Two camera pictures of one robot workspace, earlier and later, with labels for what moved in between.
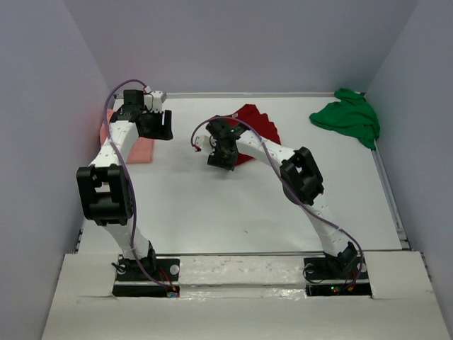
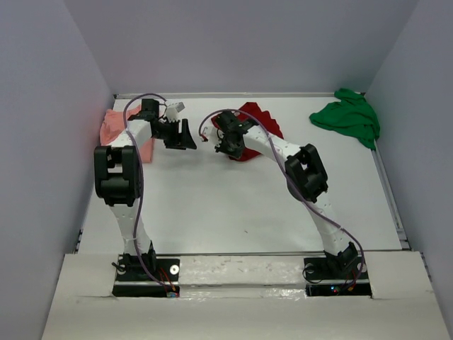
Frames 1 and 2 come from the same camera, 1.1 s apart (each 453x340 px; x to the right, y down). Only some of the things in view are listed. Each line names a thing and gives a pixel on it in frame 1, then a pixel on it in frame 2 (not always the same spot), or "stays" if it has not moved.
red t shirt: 260,122 stays
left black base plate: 147,277 stays
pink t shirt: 141,149 stays
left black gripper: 156,127 to 179,134
